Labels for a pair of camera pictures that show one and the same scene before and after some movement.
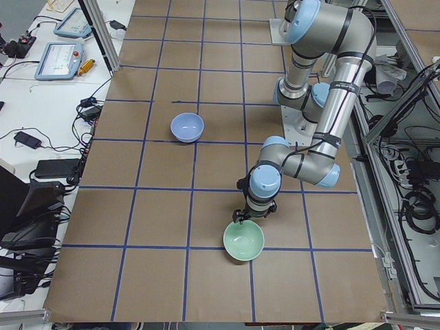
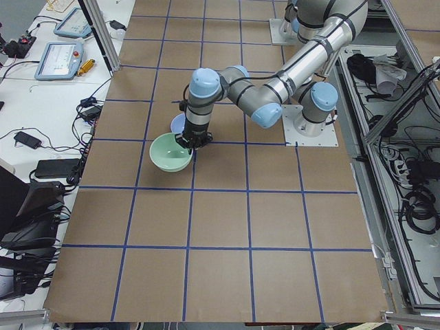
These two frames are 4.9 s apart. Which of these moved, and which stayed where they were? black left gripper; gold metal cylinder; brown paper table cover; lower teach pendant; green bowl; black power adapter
Moved: black left gripper; green bowl
Stayed: brown paper table cover; gold metal cylinder; lower teach pendant; black power adapter
